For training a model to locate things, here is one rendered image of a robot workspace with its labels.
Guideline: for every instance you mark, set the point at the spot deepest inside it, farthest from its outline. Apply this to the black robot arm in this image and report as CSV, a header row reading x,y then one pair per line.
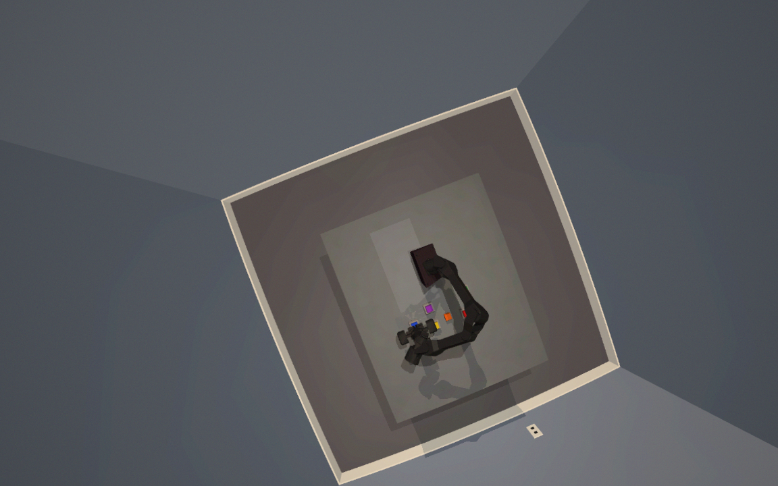
x,y
475,313

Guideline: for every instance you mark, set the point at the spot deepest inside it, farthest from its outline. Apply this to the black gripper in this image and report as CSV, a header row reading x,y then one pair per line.
x,y
403,337

